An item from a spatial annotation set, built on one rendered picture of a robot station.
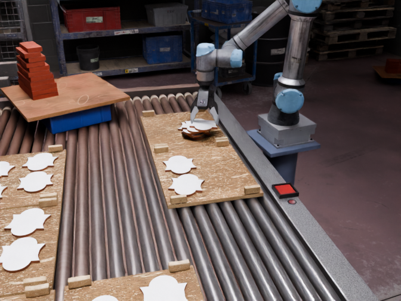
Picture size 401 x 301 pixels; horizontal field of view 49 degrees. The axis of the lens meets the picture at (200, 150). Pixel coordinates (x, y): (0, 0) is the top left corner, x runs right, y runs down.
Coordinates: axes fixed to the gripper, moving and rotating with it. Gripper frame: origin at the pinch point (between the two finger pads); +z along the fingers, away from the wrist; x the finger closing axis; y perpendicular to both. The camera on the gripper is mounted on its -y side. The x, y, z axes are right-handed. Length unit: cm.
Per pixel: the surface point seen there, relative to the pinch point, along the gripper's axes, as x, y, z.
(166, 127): 18.9, 6.9, 5.9
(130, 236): 14, -74, 7
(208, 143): -2.8, -7.2, 5.9
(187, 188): 0.3, -47.5, 4.8
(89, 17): 184, 346, 19
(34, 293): 31, -103, 5
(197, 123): 3.1, -1.4, -0.4
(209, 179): -6.9, -38.4, 5.9
